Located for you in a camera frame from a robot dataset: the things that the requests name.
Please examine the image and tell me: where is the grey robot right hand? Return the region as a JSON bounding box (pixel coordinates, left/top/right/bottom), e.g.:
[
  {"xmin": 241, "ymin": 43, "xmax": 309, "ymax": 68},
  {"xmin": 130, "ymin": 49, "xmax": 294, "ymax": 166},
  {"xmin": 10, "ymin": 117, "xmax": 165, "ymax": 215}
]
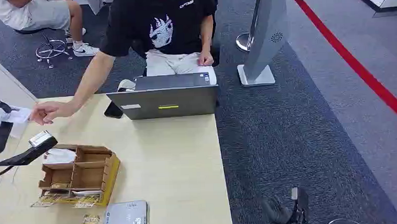
[{"xmin": 261, "ymin": 193, "xmax": 309, "ymax": 224}]

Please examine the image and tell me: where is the black phone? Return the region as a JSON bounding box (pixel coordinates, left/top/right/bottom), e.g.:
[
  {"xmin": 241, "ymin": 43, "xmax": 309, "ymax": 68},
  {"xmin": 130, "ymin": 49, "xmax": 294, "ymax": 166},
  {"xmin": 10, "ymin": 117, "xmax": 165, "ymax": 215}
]
[{"xmin": 103, "ymin": 100, "xmax": 125, "ymax": 120}]

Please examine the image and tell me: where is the red floor tape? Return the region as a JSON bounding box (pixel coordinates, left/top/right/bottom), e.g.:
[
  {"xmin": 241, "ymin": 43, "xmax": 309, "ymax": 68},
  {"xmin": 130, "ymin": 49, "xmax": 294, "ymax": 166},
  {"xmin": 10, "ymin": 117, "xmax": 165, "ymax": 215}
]
[{"xmin": 286, "ymin": 0, "xmax": 397, "ymax": 132}]

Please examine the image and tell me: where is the person's right hand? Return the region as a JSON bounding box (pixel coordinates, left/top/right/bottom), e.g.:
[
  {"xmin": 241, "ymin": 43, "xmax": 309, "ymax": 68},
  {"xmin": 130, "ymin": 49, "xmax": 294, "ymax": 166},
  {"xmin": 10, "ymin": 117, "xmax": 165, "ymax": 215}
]
[{"xmin": 30, "ymin": 100, "xmax": 77, "ymax": 126}]

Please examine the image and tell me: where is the grey standing panel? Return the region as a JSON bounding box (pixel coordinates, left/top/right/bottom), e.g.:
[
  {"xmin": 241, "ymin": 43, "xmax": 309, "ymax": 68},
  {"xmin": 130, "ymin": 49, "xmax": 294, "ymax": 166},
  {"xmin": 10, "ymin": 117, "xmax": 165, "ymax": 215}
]
[{"xmin": 235, "ymin": 0, "xmax": 291, "ymax": 88}]

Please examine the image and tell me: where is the white rounded object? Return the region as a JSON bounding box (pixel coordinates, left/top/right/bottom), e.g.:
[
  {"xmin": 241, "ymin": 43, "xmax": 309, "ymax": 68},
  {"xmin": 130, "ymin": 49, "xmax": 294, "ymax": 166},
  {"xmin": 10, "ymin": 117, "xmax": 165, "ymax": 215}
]
[{"xmin": 117, "ymin": 78, "xmax": 136, "ymax": 93}]

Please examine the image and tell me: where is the person at the desk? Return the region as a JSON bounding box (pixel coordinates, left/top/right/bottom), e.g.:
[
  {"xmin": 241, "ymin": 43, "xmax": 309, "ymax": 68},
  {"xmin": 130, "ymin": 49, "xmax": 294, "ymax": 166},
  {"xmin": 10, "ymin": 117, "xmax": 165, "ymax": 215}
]
[{"xmin": 26, "ymin": 0, "xmax": 223, "ymax": 126}]

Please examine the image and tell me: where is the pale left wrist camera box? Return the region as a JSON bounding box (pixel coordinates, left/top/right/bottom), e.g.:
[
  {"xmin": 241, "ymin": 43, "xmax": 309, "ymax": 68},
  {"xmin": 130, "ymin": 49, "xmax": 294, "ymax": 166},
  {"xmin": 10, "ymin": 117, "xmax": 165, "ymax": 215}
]
[{"xmin": 28, "ymin": 130, "xmax": 54, "ymax": 148}]

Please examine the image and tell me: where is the flat grey square device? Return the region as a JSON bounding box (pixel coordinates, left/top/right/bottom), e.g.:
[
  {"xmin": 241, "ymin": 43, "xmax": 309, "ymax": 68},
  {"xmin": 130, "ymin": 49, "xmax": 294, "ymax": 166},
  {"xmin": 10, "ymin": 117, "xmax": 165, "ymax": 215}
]
[{"xmin": 102, "ymin": 200, "xmax": 150, "ymax": 224}]

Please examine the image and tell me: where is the white card stack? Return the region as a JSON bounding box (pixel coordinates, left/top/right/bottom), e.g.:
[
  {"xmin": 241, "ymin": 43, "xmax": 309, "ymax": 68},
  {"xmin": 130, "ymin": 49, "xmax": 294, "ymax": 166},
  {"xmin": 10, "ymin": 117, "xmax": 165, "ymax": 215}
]
[{"xmin": 42, "ymin": 147, "xmax": 78, "ymax": 165}]

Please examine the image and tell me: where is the chrome stanchion post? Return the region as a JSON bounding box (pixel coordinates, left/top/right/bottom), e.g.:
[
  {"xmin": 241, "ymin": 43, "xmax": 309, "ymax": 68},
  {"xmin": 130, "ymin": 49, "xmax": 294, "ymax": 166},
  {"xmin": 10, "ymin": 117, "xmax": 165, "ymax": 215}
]
[{"xmin": 234, "ymin": 0, "xmax": 267, "ymax": 53}]

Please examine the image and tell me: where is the grey laptop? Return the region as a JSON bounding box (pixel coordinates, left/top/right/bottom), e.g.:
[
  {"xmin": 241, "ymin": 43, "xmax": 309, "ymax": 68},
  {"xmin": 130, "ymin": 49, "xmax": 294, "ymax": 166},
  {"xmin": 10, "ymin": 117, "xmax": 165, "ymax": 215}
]
[{"xmin": 105, "ymin": 72, "xmax": 221, "ymax": 122}]

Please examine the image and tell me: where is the person on office chair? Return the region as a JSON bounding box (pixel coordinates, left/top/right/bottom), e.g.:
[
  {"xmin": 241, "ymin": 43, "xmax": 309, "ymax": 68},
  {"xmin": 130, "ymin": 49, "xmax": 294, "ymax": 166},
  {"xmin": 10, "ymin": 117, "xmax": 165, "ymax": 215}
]
[{"xmin": 0, "ymin": 0, "xmax": 100, "ymax": 61}]

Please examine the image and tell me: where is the black cable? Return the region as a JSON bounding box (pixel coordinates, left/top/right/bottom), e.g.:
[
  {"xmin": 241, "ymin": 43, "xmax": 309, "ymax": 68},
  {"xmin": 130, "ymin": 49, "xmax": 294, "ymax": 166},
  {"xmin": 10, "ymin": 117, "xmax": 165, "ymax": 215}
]
[{"xmin": 0, "ymin": 165, "xmax": 14, "ymax": 181}]

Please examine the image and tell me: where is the chrome office chair base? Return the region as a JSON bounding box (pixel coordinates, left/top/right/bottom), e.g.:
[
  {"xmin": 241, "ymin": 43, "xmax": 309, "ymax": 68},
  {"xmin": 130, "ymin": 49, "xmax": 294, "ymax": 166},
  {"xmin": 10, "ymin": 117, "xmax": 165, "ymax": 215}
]
[{"xmin": 34, "ymin": 32, "xmax": 74, "ymax": 70}]

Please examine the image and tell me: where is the silver round rim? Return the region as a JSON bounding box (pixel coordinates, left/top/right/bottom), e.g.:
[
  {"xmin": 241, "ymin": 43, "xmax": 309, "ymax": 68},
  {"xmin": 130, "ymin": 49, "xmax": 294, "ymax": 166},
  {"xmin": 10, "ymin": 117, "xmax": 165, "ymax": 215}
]
[{"xmin": 325, "ymin": 218, "xmax": 363, "ymax": 224}]

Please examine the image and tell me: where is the person's left hand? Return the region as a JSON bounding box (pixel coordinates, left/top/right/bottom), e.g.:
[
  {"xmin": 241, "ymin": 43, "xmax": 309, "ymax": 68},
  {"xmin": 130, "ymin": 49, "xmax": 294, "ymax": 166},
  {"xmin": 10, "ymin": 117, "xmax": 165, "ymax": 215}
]
[{"xmin": 197, "ymin": 51, "xmax": 215, "ymax": 67}]

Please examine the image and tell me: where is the wooden compartment card box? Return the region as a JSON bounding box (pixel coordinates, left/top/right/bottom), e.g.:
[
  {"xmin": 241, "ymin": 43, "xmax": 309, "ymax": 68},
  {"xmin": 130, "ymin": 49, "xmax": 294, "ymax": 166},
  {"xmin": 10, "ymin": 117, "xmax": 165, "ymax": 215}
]
[{"xmin": 37, "ymin": 142, "xmax": 123, "ymax": 210}]

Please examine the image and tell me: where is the white furniture panel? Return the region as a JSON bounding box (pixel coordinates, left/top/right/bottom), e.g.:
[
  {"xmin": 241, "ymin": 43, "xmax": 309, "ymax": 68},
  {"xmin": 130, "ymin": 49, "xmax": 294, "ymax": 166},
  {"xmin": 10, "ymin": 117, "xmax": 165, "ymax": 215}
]
[{"xmin": 72, "ymin": 0, "xmax": 116, "ymax": 16}]

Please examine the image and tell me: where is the yellow printed card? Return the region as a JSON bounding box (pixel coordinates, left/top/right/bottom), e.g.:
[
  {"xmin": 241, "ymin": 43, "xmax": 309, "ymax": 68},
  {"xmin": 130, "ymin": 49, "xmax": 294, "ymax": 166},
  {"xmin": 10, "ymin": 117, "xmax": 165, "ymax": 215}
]
[{"xmin": 71, "ymin": 194, "xmax": 102, "ymax": 209}]

